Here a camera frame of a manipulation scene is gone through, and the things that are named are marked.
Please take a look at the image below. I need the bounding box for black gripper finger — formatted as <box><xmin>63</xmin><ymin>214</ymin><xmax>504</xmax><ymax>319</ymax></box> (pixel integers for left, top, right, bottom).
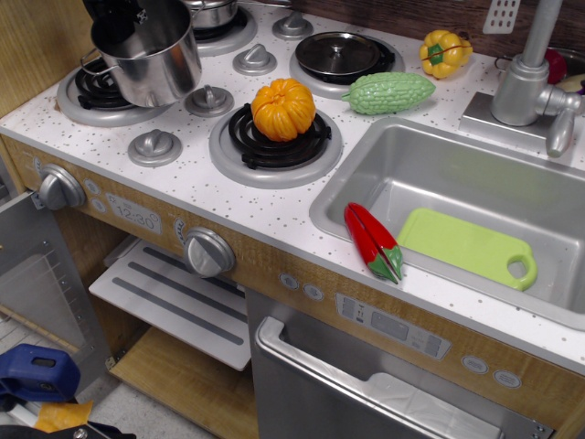
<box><xmin>109</xmin><ymin>1</ymin><xmax>148</xmax><ymax>43</ymax></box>
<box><xmin>82</xmin><ymin>0</ymin><xmax>112</xmax><ymax>25</ymax></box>

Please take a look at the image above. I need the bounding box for tall steel toy pot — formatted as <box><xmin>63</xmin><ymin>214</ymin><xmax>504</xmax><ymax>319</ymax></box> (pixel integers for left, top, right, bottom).
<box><xmin>80</xmin><ymin>1</ymin><xmax>202</xmax><ymax>107</ymax></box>

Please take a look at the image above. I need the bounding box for front left stove burner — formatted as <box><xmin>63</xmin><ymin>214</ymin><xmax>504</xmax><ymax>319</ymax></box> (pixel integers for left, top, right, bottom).
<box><xmin>57</xmin><ymin>68</ymin><xmax>169</xmax><ymax>127</ymax></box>

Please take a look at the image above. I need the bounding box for stove burner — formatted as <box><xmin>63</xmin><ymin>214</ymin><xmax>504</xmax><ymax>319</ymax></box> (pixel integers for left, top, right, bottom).
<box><xmin>57</xmin><ymin>68</ymin><xmax>169</xmax><ymax>127</ymax></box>
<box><xmin>196</xmin><ymin>6</ymin><xmax>258</xmax><ymax>58</ymax></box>
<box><xmin>289</xmin><ymin>36</ymin><xmax>405</xmax><ymax>100</ymax></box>
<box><xmin>209</xmin><ymin>104</ymin><xmax>343</xmax><ymax>189</ymax></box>

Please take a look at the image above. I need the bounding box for small steel pot at back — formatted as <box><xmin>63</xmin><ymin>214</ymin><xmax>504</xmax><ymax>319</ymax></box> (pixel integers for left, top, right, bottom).
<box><xmin>183</xmin><ymin>0</ymin><xmax>238</xmax><ymax>30</ymax></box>

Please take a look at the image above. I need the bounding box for back left stove burner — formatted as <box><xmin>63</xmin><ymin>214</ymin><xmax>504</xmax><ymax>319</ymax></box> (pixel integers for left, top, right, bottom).
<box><xmin>196</xmin><ymin>6</ymin><xmax>258</xmax><ymax>58</ymax></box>

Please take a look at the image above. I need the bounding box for front right stove burner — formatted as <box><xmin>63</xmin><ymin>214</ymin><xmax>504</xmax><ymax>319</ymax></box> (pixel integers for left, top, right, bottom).
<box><xmin>209</xmin><ymin>104</ymin><xmax>343</xmax><ymax>189</ymax></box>

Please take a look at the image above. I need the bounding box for dark steel pot lid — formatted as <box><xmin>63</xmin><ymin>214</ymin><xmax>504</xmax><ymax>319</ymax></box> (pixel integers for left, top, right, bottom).
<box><xmin>295</xmin><ymin>32</ymin><xmax>381</xmax><ymax>76</ymax></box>

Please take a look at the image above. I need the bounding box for back right stove burner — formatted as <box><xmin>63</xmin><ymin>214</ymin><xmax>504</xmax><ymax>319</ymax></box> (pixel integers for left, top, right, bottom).
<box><xmin>289</xmin><ymin>36</ymin><xmax>405</xmax><ymax>100</ymax></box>

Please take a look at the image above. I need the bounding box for grey stovetop knob centre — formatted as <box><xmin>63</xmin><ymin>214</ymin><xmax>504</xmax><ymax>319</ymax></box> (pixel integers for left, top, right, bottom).
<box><xmin>185</xmin><ymin>85</ymin><xmax>234</xmax><ymax>118</ymax></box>

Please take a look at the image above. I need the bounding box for grey stovetop knob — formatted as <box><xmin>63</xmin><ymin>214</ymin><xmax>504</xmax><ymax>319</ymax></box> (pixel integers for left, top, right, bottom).
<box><xmin>185</xmin><ymin>85</ymin><xmax>234</xmax><ymax>118</ymax></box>
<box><xmin>232</xmin><ymin>44</ymin><xmax>278</xmax><ymax>76</ymax></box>
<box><xmin>272</xmin><ymin>11</ymin><xmax>314</xmax><ymax>40</ymax></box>
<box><xmin>128</xmin><ymin>129</ymin><xmax>183</xmax><ymax>167</ymax></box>

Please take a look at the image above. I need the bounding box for grey stovetop knob front left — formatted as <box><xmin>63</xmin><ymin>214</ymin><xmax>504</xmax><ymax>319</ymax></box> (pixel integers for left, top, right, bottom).
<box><xmin>128</xmin><ymin>129</ymin><xmax>183</xmax><ymax>167</ymax></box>

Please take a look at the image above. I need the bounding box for grey stovetop knob back middle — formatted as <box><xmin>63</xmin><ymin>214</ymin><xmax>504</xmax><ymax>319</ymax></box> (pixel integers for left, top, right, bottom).
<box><xmin>232</xmin><ymin>44</ymin><xmax>278</xmax><ymax>76</ymax></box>

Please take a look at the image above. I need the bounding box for silver oven dial left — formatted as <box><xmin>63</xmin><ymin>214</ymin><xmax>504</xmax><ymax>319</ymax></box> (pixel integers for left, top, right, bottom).
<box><xmin>38</xmin><ymin>164</ymin><xmax>86</xmax><ymax>210</ymax></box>

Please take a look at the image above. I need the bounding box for silver oven dial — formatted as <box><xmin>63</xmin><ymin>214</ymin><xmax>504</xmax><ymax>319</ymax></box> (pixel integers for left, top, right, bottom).
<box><xmin>183</xmin><ymin>227</ymin><xmax>236</xmax><ymax>278</ymax></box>
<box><xmin>38</xmin><ymin>164</ymin><xmax>86</xmax><ymax>210</ymax></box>

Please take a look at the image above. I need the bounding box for orange toy pumpkin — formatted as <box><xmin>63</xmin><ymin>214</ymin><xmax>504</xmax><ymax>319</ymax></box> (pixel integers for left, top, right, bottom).
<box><xmin>250</xmin><ymin>78</ymin><xmax>316</xmax><ymax>142</ymax></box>

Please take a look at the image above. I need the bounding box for silver oven dial right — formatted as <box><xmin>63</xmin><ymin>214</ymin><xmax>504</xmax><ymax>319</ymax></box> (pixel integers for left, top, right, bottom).
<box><xmin>183</xmin><ymin>227</ymin><xmax>236</xmax><ymax>278</ymax></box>

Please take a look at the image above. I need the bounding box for white oven rack shelf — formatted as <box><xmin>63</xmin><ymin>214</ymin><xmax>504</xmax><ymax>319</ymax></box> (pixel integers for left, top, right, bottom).
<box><xmin>90</xmin><ymin>240</ymin><xmax>250</xmax><ymax>371</ymax></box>

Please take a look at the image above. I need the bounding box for green toy bitter gourd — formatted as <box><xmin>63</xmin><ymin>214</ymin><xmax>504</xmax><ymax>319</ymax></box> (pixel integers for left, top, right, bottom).
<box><xmin>341</xmin><ymin>72</ymin><xmax>436</xmax><ymax>115</ymax></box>

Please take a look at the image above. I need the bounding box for open grey oven door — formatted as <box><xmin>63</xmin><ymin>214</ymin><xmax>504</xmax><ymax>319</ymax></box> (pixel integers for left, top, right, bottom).
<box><xmin>1</xmin><ymin>192</ymin><xmax>110</xmax><ymax>397</ymax></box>

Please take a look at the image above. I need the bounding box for grey toy sink basin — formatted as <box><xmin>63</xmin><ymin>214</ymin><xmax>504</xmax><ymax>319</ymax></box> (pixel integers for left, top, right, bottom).
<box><xmin>310</xmin><ymin>117</ymin><xmax>584</xmax><ymax>330</ymax></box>

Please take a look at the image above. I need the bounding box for yellow toy bell pepper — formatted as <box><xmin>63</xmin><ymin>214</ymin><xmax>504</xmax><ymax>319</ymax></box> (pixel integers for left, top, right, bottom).
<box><xmin>419</xmin><ymin>29</ymin><xmax>473</xmax><ymax>80</ymax></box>

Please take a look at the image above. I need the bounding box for red toy chili pepper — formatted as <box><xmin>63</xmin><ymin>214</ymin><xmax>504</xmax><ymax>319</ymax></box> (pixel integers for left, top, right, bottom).
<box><xmin>344</xmin><ymin>202</ymin><xmax>403</xmax><ymax>284</ymax></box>

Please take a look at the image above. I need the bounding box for blue clamp tool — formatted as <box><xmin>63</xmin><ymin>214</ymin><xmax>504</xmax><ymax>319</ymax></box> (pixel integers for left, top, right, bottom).
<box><xmin>1</xmin><ymin>344</ymin><xmax>81</xmax><ymax>406</ymax></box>

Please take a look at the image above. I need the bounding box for white slotted spatula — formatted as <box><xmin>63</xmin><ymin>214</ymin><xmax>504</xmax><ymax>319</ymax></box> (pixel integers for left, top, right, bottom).
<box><xmin>483</xmin><ymin>0</ymin><xmax>521</xmax><ymax>35</ymax></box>

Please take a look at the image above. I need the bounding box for green toy cutting board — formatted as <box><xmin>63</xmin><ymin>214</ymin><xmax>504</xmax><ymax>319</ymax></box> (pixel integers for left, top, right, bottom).
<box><xmin>398</xmin><ymin>208</ymin><xmax>538</xmax><ymax>291</ymax></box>

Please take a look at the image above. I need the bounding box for yellow tape piece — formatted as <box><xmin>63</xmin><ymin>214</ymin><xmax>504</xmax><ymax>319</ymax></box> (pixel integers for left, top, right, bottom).
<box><xmin>34</xmin><ymin>401</ymin><xmax>93</xmax><ymax>433</ymax></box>

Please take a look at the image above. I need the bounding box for silver toy faucet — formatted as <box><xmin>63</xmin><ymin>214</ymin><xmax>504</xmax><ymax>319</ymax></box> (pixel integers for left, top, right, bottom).
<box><xmin>459</xmin><ymin>1</ymin><xmax>584</xmax><ymax>158</ymax></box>

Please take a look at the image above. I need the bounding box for silver dishwasher door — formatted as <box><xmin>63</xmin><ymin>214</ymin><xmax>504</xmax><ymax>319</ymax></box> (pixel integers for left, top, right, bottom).
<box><xmin>247</xmin><ymin>291</ymin><xmax>555</xmax><ymax>438</ymax></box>

